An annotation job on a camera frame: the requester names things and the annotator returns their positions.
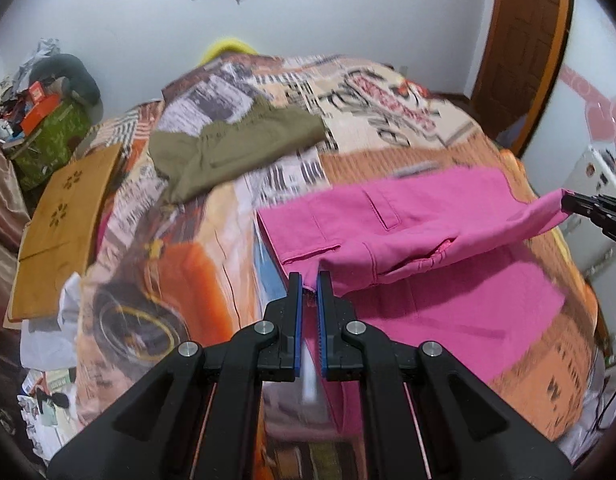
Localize olive green pants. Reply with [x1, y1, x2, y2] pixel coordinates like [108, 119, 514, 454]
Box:
[148, 97, 326, 206]

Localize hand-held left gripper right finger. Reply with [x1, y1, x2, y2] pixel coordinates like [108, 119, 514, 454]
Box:
[316, 270, 574, 480]

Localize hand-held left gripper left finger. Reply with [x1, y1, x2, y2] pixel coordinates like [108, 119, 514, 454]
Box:
[47, 271, 305, 480]

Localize scattered papers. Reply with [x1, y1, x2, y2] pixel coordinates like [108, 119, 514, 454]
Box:
[15, 367, 79, 433]

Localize wooden door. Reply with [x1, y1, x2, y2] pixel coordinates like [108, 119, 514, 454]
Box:
[470, 0, 575, 158]

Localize white plastic bag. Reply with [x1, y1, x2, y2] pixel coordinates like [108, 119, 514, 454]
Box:
[18, 272, 85, 372]

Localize orange box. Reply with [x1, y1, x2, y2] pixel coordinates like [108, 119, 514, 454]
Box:
[20, 80, 62, 133]

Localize pile of papers and clutter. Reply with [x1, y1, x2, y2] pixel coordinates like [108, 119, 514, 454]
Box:
[0, 37, 64, 147]

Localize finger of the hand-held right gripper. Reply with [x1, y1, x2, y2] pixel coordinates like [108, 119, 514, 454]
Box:
[561, 191, 598, 218]

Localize grey neck pillow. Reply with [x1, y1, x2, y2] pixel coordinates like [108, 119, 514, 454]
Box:
[35, 54, 103, 107]

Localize white appliance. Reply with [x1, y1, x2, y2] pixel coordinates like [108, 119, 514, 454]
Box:
[558, 145, 616, 281]

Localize green cardboard box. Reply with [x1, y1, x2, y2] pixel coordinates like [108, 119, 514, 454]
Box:
[8, 101, 94, 191]

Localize striped pink curtain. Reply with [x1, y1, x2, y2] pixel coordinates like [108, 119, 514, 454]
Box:
[0, 125, 33, 361]

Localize printed blanket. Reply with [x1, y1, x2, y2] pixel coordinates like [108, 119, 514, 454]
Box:
[73, 52, 614, 480]

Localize yellow pillow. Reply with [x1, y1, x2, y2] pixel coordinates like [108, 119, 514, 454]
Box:
[202, 36, 259, 64]

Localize pink pants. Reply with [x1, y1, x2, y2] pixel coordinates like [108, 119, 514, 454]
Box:
[257, 166, 578, 438]

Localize pink wall sticker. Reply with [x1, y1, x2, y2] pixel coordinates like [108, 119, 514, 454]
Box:
[560, 65, 616, 148]

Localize mustard yellow folded cloth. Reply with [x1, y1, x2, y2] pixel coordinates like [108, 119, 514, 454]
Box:
[3, 142, 124, 331]

